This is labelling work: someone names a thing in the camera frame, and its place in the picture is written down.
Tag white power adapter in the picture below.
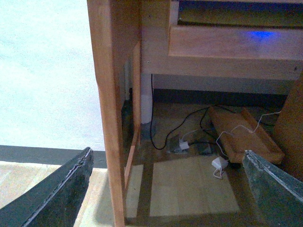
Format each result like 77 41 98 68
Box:
212 157 228 170

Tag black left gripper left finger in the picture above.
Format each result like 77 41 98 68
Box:
0 147 94 227

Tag wooden desk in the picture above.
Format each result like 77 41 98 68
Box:
87 0 303 227

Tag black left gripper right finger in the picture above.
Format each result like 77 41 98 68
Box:
242 150 303 227

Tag wooden footrest board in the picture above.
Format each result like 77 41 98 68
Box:
209 107 285 165

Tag white plug in floor socket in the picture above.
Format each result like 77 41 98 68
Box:
179 140 189 150

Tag wooden pull-out keyboard tray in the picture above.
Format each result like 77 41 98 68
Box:
168 0 303 61

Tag grey floor socket box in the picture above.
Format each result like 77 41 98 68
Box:
167 135 188 154

